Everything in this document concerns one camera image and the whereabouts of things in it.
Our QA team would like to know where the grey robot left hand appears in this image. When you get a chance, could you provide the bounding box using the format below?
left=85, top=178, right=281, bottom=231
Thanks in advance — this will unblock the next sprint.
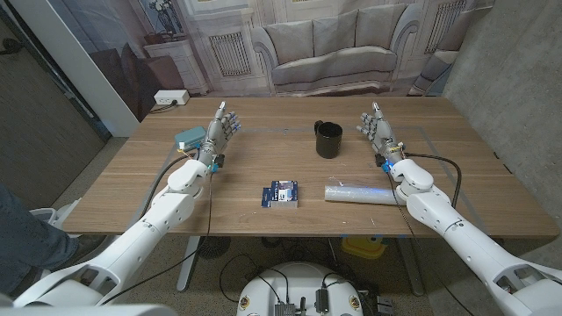
left=196, top=101, right=241, bottom=168

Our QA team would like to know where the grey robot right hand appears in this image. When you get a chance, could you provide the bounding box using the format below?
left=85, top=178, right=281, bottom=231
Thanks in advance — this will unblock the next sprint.
left=356, top=101, right=407, bottom=166

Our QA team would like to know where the blue and white package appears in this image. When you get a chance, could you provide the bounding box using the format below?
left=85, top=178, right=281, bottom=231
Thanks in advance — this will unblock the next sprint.
left=261, top=180, right=299, bottom=209

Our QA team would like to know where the teal box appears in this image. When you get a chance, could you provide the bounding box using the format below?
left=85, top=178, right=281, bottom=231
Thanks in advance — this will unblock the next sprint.
left=174, top=126, right=207, bottom=153

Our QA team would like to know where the black mug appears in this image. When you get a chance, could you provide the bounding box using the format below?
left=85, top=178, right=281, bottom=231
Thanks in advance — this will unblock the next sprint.
left=313, top=120, right=344, bottom=160

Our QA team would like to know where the white power strip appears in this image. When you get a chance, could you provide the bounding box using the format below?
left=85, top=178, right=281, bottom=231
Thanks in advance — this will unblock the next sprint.
left=153, top=90, right=191, bottom=106

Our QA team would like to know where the printed living room backdrop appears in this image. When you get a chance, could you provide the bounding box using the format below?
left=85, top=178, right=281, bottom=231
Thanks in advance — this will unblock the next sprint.
left=46, top=0, right=497, bottom=124

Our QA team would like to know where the black round floor object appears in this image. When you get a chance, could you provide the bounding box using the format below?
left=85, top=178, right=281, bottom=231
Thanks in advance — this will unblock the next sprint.
left=198, top=235, right=232, bottom=260

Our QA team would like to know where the yellow object under table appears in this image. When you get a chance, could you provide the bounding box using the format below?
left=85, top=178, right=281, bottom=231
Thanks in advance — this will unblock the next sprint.
left=341, top=235, right=387, bottom=260

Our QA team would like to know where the white table leg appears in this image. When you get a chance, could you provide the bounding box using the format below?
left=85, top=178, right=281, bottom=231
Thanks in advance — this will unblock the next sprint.
left=176, top=235, right=202, bottom=292

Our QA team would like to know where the dark shoe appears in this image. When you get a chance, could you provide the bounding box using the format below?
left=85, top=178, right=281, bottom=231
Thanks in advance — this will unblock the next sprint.
left=65, top=233, right=109, bottom=269

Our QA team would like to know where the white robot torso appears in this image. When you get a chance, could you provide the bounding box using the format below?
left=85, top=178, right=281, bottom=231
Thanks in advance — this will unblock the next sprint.
left=236, top=262, right=364, bottom=316

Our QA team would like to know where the white chair base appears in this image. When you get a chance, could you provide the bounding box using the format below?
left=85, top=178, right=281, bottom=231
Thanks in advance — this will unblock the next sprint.
left=28, top=197, right=83, bottom=241

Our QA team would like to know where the person's leg in jeans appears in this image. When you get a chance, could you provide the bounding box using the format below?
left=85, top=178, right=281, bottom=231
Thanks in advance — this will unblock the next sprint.
left=0, top=183, right=80, bottom=295

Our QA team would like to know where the black power strip cord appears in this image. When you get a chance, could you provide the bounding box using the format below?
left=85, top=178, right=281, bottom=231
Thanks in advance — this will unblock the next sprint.
left=148, top=99, right=179, bottom=115

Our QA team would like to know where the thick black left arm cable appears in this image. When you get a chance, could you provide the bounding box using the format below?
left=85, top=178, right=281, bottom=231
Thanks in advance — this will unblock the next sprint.
left=139, top=152, right=203, bottom=220

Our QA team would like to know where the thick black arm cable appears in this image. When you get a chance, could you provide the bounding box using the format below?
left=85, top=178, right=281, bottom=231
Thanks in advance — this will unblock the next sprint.
left=403, top=152, right=463, bottom=210
left=139, top=152, right=203, bottom=220

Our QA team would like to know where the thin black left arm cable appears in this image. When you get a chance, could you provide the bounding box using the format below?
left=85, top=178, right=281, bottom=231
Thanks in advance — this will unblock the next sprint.
left=100, top=173, right=214, bottom=306

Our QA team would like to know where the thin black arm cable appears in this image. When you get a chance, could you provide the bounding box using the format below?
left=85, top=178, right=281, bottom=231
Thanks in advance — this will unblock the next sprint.
left=100, top=173, right=214, bottom=306
left=385, top=173, right=478, bottom=316

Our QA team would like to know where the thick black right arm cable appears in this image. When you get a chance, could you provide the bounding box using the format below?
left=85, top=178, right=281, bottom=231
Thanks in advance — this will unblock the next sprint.
left=403, top=152, right=463, bottom=210

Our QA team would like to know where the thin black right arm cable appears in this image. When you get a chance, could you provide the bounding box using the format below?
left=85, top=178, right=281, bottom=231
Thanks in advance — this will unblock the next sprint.
left=385, top=173, right=478, bottom=316

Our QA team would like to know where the black floor cable loop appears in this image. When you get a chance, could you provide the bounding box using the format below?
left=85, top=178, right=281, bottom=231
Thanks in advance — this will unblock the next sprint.
left=218, top=253, right=291, bottom=305

